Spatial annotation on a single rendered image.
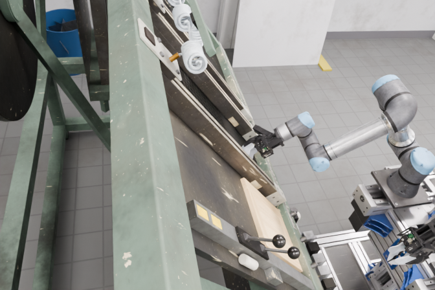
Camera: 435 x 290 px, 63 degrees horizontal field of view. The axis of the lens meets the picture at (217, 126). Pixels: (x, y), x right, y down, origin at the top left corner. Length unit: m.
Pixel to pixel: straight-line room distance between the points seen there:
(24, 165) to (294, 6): 3.12
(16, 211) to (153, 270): 1.50
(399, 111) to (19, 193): 1.80
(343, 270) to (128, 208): 2.13
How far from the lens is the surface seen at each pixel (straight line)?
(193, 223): 0.90
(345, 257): 2.69
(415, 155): 1.89
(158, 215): 0.60
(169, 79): 1.11
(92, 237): 2.76
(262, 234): 1.40
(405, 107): 1.56
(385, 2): 5.43
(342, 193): 3.28
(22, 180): 2.13
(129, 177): 0.68
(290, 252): 1.14
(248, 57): 4.22
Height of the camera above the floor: 2.41
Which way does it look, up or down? 45 degrees down
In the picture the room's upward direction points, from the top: 10 degrees clockwise
